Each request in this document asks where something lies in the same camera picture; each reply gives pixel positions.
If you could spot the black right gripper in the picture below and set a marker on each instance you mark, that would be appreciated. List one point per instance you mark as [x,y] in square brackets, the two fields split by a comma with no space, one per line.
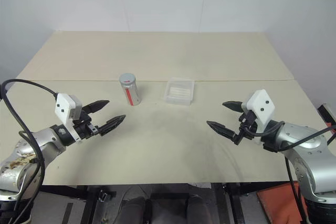
[245,127]

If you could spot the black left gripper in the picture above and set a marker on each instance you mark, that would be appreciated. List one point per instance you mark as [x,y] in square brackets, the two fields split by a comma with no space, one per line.
[83,127]

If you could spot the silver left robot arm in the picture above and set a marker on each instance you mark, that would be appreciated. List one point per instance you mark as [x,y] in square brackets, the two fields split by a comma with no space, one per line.
[29,150]

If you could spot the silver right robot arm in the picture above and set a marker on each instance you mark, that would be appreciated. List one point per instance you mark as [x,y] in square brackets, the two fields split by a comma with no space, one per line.
[304,145]

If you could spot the silver can with red label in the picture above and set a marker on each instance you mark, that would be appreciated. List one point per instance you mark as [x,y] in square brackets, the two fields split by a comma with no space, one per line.
[130,93]

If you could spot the pale blue plastic container lid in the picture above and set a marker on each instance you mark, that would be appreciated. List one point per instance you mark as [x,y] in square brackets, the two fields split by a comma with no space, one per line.
[127,78]

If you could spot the clear plastic tray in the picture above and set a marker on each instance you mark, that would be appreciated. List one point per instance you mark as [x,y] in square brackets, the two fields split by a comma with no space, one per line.
[179,91]

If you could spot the dark rounded robot foot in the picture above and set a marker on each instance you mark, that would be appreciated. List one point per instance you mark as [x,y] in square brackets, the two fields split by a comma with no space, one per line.
[196,208]
[133,209]

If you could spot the orange-red mat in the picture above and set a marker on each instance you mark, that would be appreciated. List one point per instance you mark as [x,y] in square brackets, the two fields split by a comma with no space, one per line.
[281,200]

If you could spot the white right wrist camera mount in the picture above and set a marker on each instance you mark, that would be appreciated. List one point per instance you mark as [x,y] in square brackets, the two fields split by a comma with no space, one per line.
[261,106]

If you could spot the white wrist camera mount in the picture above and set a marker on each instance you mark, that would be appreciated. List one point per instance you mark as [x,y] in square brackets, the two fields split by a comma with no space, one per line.
[64,107]
[261,106]

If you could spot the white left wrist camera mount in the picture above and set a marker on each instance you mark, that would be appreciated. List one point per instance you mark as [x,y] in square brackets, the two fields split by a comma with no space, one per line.
[64,107]

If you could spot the black table frame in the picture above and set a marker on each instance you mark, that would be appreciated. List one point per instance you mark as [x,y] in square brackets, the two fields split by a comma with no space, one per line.
[92,200]

